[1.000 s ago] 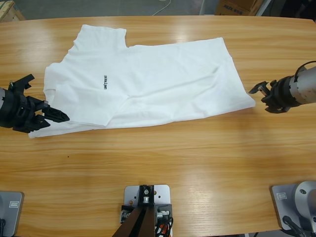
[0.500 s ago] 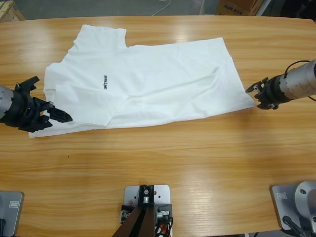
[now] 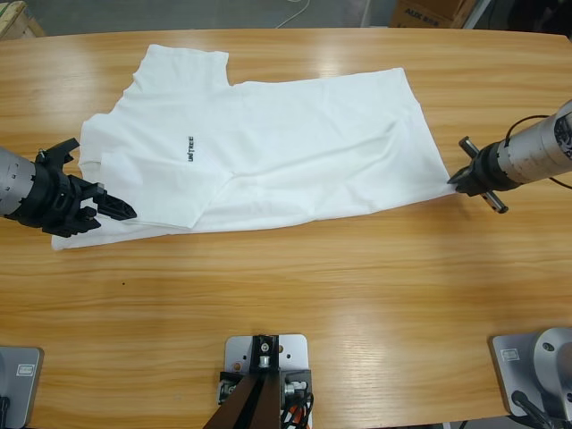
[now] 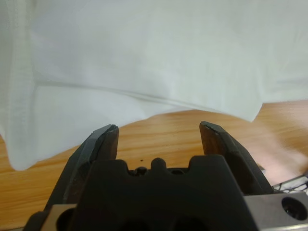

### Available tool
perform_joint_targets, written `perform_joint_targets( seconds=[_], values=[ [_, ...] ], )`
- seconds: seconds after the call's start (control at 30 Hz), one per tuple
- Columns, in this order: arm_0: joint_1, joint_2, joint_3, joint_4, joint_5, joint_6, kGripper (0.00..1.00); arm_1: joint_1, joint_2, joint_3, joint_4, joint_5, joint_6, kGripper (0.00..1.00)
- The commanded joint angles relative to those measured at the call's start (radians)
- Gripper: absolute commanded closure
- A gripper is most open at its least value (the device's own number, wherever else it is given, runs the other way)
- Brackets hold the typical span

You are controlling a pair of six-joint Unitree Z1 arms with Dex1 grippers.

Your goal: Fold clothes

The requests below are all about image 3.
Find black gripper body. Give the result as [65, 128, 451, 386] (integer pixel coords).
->
[4, 161, 107, 238]
[458, 135, 509, 215]

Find white Unitree t-shirt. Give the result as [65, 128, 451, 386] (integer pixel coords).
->
[51, 43, 453, 252]

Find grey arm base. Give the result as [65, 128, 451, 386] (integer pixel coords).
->
[490, 327, 572, 421]
[0, 346, 45, 429]

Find brown cardboard box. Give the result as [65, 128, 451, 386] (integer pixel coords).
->
[388, 0, 479, 29]

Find white mounting block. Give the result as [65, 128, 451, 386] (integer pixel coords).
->
[223, 332, 316, 429]

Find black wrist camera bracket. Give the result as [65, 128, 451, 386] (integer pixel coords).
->
[37, 137, 81, 169]

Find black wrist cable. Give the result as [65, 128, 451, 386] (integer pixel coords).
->
[504, 114, 572, 189]

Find white metal frame bar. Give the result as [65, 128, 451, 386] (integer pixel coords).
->
[462, 0, 495, 29]

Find black corner bracket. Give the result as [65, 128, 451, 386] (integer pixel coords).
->
[217, 369, 245, 406]
[281, 369, 314, 408]

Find white floor cable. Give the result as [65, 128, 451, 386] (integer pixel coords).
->
[275, 0, 314, 29]

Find orange and black cables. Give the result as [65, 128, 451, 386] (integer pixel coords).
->
[280, 392, 316, 429]

